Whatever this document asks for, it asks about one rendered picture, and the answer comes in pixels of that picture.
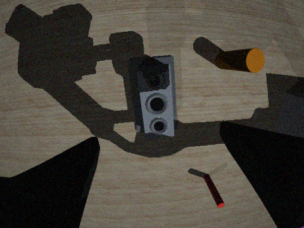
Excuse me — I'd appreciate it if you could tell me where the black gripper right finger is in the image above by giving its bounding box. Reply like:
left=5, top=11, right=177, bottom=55
left=220, top=122, right=304, bottom=228

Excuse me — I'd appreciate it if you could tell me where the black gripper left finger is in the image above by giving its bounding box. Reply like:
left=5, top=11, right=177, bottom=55
left=0, top=137, right=101, bottom=228

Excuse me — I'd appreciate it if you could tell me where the dark red peg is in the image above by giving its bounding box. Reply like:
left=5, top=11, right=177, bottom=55
left=203, top=174, right=225, bottom=208

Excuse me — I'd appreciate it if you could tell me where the brown cylinder with orange top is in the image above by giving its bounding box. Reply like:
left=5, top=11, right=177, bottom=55
left=215, top=48, right=265, bottom=73

